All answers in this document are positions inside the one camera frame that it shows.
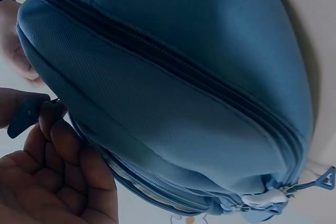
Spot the person's left hand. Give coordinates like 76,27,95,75
0,87,118,224

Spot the blue backpack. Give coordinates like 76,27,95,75
7,0,336,222

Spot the person's right hand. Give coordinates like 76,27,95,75
0,0,45,88

